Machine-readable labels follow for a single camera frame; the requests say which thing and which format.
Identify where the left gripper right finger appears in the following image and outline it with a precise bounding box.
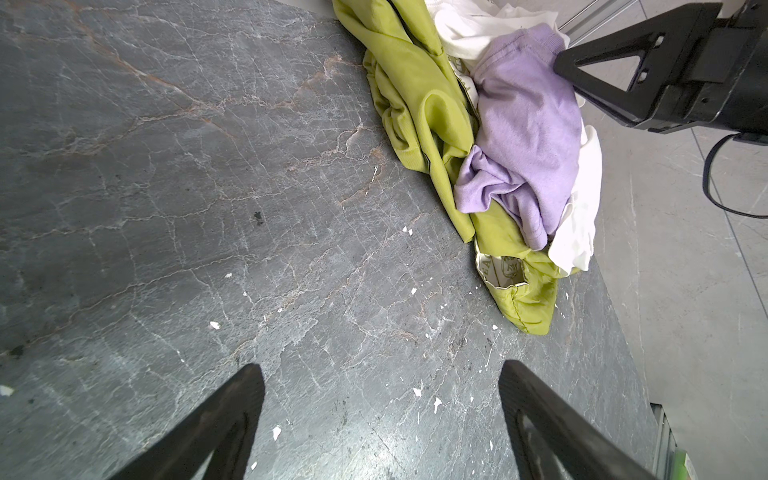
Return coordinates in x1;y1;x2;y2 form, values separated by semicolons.
498;360;653;479

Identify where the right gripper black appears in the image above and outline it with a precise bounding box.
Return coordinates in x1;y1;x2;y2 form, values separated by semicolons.
554;1;767;134

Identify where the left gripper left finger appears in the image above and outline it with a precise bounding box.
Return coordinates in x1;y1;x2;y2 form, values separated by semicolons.
112;363;265;479

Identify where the purple cloth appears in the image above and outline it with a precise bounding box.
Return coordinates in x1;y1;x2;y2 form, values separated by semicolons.
454;23;581;251

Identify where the floral patterned white cloth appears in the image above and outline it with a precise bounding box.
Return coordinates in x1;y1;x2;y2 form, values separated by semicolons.
475;246;528;290

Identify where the green cloth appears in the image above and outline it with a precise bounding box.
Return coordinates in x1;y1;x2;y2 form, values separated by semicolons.
333;1;578;335

